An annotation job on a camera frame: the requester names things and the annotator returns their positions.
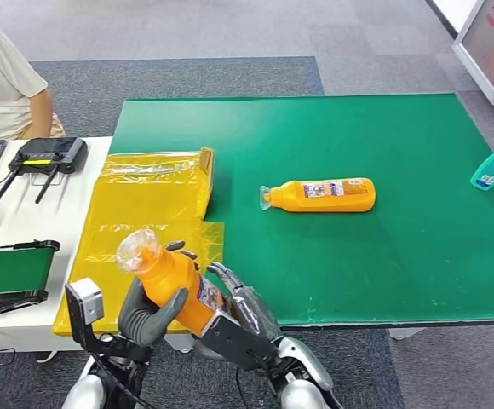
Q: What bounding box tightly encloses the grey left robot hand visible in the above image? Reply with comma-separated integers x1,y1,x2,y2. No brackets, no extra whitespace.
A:
118,240,199,348

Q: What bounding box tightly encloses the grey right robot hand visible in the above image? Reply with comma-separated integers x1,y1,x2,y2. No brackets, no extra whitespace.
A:
205,262,282,341

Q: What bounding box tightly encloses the orange bottle with clear cap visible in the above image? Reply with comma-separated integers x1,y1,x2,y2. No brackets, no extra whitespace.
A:
259,177,377,214
115,228,236,338

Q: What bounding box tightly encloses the yellow plastic wrapped box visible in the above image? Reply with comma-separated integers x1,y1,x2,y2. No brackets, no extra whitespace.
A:
52,147,226,337

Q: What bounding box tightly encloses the white side table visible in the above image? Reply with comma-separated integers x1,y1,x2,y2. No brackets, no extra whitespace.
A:
0,136,197,355

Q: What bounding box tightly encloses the small green conveyor belt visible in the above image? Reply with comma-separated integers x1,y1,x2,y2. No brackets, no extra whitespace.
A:
0,239,61,315

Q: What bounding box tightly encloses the black remote controller with antennas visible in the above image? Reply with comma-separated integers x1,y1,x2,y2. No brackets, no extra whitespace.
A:
0,136,89,206

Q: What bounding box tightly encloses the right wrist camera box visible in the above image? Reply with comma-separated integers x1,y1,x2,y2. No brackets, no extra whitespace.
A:
200,310,279,372

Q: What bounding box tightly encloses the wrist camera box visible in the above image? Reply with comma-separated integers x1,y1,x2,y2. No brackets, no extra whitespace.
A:
64,277,106,351
200,310,279,372

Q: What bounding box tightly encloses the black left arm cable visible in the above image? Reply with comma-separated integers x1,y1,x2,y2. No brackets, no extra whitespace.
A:
88,349,156,409

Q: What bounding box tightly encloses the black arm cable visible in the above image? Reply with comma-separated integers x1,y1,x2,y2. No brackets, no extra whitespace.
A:
88,349,156,409
234,366,249,409

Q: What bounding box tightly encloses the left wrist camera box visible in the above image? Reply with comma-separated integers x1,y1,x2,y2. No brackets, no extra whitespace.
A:
64,277,106,351

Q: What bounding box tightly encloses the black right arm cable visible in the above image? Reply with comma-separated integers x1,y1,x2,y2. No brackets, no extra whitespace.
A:
234,366,249,409

